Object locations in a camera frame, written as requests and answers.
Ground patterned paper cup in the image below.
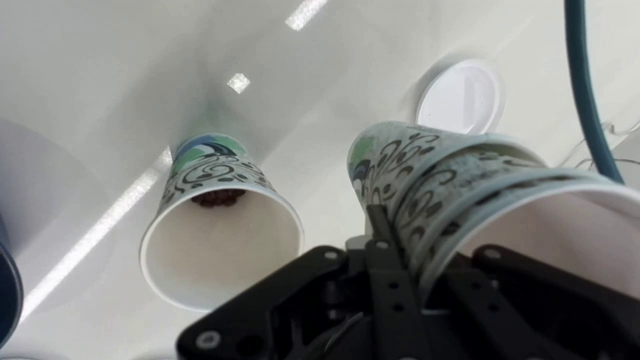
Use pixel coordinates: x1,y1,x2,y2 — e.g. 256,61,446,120
140,133,306,313

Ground white plastic cup lid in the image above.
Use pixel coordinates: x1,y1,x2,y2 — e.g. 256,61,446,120
416,59,504,136

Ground dark blue cup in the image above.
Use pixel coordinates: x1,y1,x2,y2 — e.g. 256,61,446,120
0,215,24,349

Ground teal cable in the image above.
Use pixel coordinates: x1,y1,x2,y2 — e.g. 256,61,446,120
564,0,626,185

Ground stack of patterned paper cups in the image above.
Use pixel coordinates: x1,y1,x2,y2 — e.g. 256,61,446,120
346,120,640,313

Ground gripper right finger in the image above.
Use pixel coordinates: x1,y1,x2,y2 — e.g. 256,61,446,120
444,244,640,360

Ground heap of coffee beans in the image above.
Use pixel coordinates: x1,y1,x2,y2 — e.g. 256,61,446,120
191,189,247,208

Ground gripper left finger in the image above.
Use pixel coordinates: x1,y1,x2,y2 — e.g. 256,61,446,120
176,204,432,360

